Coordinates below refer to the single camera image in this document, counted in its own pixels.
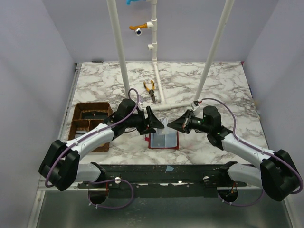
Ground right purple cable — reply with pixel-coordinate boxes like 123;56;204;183
197;97;304;207

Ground translucent white card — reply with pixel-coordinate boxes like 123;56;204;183
156;117;172;135

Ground yellow handled pliers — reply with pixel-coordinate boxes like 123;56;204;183
143;80;156;103

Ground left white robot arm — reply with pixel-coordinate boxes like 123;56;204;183
38;98;164;191

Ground white PVC pipe frame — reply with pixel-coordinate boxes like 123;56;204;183
107;0;234;111

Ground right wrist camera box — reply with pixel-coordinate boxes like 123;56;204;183
191;101;201;115

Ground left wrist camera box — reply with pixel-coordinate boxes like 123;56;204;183
137;97;144;111

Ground brown wicker basket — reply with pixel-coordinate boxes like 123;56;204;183
68;102;113;140

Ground card in basket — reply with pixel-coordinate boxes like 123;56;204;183
74;130;88;142

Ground purple cable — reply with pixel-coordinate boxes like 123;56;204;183
197;97;304;207
45;88;143;210

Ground red leather card holder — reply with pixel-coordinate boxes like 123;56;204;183
144;131;179;150

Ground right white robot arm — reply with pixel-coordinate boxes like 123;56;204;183
167;106;304;201

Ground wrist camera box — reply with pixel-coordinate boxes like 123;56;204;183
191;101;201;115
137;97;144;111

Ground blue hook on pipe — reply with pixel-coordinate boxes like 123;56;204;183
126;0;146;5

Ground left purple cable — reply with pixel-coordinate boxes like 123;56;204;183
45;88;143;210

